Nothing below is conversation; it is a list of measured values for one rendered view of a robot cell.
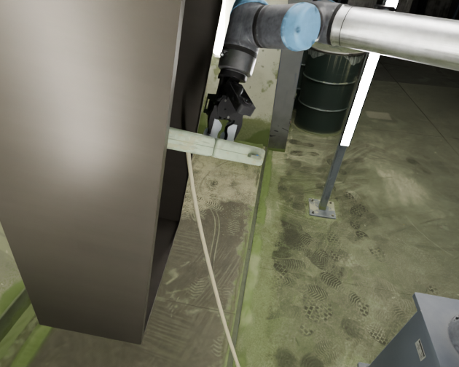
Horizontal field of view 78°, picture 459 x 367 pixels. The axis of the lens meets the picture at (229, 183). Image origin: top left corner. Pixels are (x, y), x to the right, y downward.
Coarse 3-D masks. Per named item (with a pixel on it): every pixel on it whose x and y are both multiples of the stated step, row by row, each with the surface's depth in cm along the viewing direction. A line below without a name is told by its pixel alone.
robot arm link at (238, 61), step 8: (224, 56) 69; (232, 56) 68; (240, 56) 68; (248, 56) 68; (224, 64) 69; (232, 64) 68; (240, 64) 68; (248, 64) 69; (240, 72) 70; (248, 72) 70
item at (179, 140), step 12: (180, 132) 64; (168, 144) 63; (180, 144) 64; (192, 144) 66; (204, 144) 67; (216, 144) 69; (228, 144) 70; (240, 144) 72; (216, 156) 70; (228, 156) 71; (240, 156) 73; (252, 156) 72
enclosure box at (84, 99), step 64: (0, 0) 37; (64, 0) 36; (128, 0) 35; (192, 0) 86; (0, 64) 42; (64, 64) 41; (128, 64) 40; (192, 64) 97; (0, 128) 49; (64, 128) 48; (128, 128) 47; (192, 128) 113; (0, 192) 59; (64, 192) 57; (128, 192) 55; (64, 256) 71; (128, 256) 68; (64, 320) 93; (128, 320) 89
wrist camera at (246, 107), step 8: (224, 88) 71; (232, 88) 68; (240, 88) 70; (232, 96) 67; (240, 96) 67; (248, 96) 69; (232, 104) 67; (240, 104) 64; (248, 104) 65; (240, 112) 65; (248, 112) 66
